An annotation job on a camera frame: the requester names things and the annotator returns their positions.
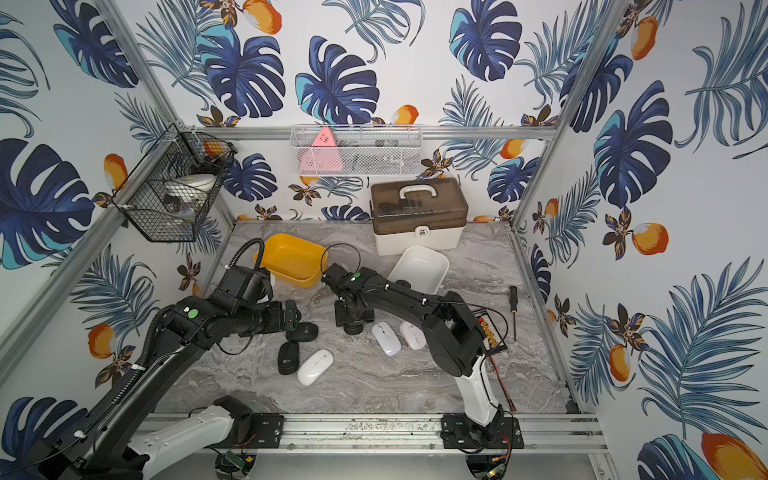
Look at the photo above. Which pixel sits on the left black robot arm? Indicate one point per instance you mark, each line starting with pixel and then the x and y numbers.
pixel 60 441

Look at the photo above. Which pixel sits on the black orange connector board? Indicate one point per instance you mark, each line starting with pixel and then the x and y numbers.
pixel 492 337

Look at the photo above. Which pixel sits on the white bowl in basket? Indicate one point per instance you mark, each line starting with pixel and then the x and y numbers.
pixel 191 188

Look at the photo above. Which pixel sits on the pink triangle object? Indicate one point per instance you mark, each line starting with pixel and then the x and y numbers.
pixel 323 156

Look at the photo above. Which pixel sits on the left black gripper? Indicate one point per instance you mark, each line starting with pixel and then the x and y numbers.
pixel 291 318

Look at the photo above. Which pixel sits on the brown lid storage case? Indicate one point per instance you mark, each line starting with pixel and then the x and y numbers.
pixel 430 213

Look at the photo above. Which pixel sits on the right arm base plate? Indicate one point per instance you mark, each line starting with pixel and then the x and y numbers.
pixel 457 431

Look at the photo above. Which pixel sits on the black handle screwdriver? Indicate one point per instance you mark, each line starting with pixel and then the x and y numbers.
pixel 513 298

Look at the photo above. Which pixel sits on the white mouse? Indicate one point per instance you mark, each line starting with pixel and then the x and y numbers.
pixel 314 367
pixel 386 338
pixel 414 337

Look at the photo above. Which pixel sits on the clear wall shelf basket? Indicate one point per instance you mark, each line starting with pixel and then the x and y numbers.
pixel 368 150

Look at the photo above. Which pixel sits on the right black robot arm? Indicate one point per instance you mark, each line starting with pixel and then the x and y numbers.
pixel 454 336

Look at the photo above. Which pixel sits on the black wire basket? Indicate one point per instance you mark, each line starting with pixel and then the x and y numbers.
pixel 143 200

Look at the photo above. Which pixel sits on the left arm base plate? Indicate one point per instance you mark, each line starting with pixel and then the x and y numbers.
pixel 256 431

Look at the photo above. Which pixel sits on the yellow plastic bin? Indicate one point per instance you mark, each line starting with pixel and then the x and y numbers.
pixel 293 260

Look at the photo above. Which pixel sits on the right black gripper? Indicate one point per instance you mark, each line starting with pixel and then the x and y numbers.
pixel 340 319

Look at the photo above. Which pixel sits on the white plastic bin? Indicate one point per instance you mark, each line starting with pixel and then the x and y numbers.
pixel 422 268

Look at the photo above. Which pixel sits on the black mouse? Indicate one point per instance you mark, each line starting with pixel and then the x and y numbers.
pixel 288 360
pixel 353 329
pixel 304 332

